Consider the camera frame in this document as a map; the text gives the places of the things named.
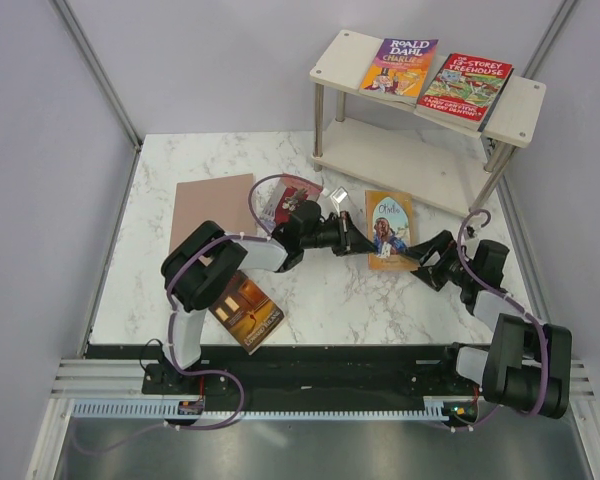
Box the Roald Dahl Charlie book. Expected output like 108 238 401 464
358 38 438 106

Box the white two-tier shelf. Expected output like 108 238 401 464
310 29 546 217

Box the white slotted cable duct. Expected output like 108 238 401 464
71 397 466 422

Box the grey red illustrated book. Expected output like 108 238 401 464
260 177 323 230

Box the red 13-Storey Treehouse book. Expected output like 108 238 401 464
415 53 514 120

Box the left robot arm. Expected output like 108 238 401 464
161 200 375 393

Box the dark brown Leonard book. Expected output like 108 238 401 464
209 271 285 355

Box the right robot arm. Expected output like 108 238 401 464
401 230 572 419

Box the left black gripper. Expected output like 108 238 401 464
301 211 377 257

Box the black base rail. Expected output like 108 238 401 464
134 342 521 414

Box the orange Othello book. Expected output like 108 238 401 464
365 190 418 271

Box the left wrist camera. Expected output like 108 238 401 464
320 187 351 214

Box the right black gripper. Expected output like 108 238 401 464
398 229 476 291

